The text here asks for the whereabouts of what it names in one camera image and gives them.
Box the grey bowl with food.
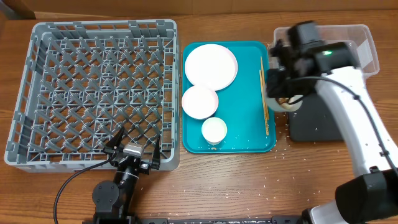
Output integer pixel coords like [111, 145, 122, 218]
[265, 95, 302, 112]

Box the small white plate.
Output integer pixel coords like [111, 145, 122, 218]
[182, 85, 219, 119]

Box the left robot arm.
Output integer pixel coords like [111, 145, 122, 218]
[92, 128, 161, 224]

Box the right wooden chopstick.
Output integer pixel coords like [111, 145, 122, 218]
[260, 56, 269, 121]

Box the teal serving tray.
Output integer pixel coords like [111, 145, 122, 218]
[182, 41, 276, 154]

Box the large white plate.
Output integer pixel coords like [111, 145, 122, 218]
[184, 44, 238, 91]

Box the clear plastic bin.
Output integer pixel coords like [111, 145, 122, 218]
[269, 21, 380, 80]

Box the wooden chopstick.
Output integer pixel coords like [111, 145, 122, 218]
[260, 56, 269, 121]
[259, 70, 269, 136]

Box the white cup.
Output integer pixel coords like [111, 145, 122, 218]
[201, 117, 228, 145]

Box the black waste tray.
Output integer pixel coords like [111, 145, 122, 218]
[287, 93, 343, 142]

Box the grey plastic dish rack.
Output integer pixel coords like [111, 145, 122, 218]
[4, 19, 180, 172]

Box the left wooden chopstick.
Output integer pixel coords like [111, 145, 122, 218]
[259, 70, 269, 136]

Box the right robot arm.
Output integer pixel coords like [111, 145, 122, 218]
[263, 21, 397, 223]

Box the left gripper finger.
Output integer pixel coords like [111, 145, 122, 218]
[151, 135, 161, 170]
[103, 127, 125, 153]

